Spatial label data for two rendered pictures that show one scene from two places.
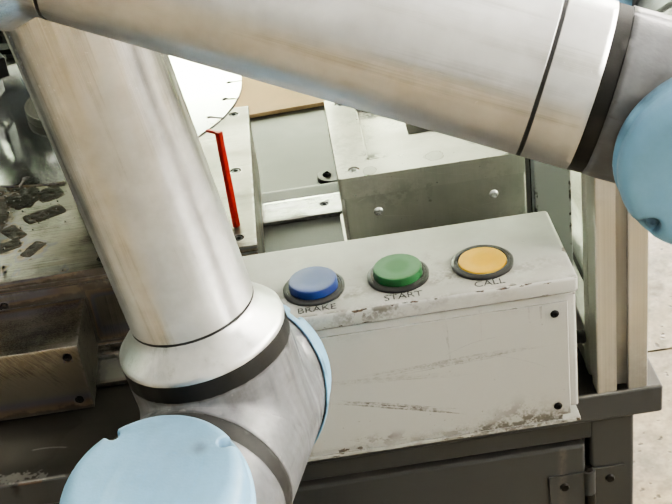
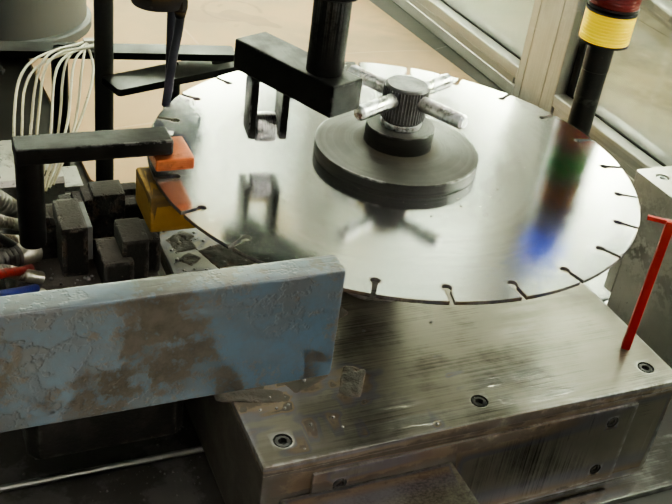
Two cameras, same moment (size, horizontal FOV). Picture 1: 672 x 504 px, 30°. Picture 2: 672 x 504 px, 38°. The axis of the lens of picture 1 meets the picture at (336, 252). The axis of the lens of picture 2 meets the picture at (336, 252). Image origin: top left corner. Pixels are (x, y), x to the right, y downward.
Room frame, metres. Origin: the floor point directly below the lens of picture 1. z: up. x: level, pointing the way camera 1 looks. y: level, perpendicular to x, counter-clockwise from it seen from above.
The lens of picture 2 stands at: (0.67, 0.53, 1.24)
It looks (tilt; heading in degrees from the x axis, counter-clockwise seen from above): 33 degrees down; 333
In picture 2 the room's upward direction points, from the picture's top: 8 degrees clockwise
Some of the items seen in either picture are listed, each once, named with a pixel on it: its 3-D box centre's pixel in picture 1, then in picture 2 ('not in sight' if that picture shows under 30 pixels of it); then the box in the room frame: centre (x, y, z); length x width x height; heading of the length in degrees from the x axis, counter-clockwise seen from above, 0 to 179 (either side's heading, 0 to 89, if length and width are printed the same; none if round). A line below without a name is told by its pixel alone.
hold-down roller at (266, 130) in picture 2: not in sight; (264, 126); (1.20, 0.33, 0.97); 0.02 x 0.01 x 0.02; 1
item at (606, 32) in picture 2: not in sight; (607, 24); (1.32, -0.03, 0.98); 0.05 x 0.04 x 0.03; 1
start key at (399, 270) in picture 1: (398, 276); not in sight; (0.86, -0.05, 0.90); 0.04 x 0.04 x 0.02
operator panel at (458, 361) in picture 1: (404, 339); not in sight; (0.88, -0.05, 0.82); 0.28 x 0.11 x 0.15; 91
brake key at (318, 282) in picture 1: (314, 288); not in sight; (0.86, 0.02, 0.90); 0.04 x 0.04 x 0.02
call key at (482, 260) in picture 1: (482, 269); not in sight; (0.86, -0.12, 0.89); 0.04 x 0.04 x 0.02
